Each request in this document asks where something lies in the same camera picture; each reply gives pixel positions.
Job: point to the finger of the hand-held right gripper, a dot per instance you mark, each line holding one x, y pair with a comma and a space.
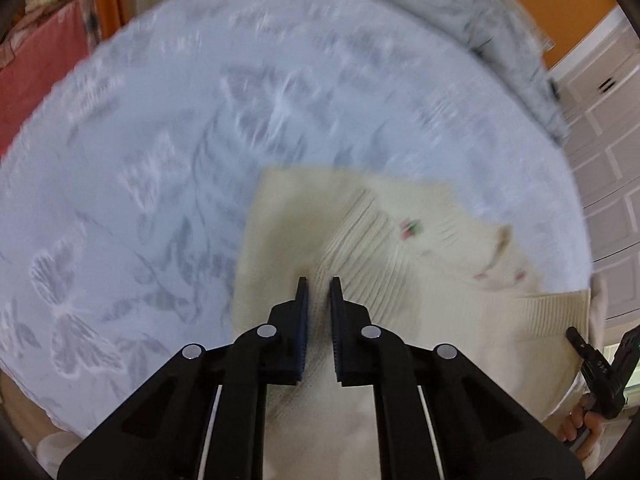
582, 347

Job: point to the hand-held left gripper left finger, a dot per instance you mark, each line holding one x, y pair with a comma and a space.
300, 340

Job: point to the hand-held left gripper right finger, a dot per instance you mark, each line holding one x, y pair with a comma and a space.
336, 340

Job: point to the cream knit sweater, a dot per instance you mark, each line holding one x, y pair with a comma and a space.
425, 260

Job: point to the person's right hand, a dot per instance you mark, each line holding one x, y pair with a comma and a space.
572, 425

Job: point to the white panelled wardrobe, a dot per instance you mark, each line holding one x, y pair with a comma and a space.
600, 125

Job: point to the bed with butterfly sheet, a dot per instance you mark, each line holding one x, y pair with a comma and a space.
150, 160

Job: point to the grey duvet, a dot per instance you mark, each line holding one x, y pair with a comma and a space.
450, 5

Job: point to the pink cloth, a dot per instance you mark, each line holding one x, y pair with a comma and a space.
35, 70

